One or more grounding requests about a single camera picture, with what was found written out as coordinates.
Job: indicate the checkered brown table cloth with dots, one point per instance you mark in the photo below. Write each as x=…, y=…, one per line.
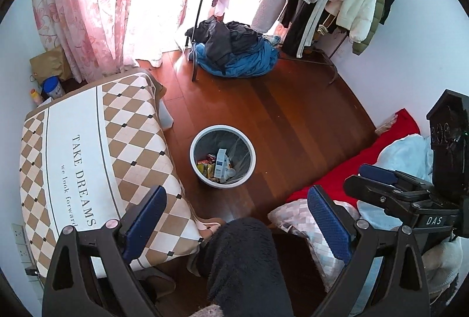
x=90, y=156

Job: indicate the red blanket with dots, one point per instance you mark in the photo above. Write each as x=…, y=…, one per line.
x=333, y=181

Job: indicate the blue dark clothes pile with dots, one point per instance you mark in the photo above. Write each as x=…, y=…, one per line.
x=231, y=50

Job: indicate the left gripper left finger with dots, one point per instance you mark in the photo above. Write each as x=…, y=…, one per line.
x=90, y=273

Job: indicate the blue lidded white jar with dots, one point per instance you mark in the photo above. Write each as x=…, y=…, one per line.
x=53, y=88

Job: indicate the white plastic storage box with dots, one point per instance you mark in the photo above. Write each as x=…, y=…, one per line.
x=166, y=120

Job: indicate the brown paper bag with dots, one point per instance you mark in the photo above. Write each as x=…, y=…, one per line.
x=51, y=63

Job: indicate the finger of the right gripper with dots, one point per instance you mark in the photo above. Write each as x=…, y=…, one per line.
x=393, y=201
x=398, y=179

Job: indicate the light blue cloth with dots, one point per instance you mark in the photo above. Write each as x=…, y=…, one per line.
x=412, y=155

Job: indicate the pastel checkered pillow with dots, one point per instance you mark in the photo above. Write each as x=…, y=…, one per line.
x=295, y=218

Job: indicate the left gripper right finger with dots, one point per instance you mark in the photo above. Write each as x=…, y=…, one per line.
x=400, y=288

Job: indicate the dark fuzzy trouser leg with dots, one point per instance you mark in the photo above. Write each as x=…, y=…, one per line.
x=252, y=270

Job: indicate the orange yellow noodle packet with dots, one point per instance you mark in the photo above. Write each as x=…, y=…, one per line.
x=207, y=169

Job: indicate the small yellow orange bottle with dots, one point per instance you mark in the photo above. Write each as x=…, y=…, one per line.
x=36, y=97

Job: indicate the white round trash bin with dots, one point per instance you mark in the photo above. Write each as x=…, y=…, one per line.
x=240, y=151

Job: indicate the red snack bag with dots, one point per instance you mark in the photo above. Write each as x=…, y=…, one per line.
x=210, y=160

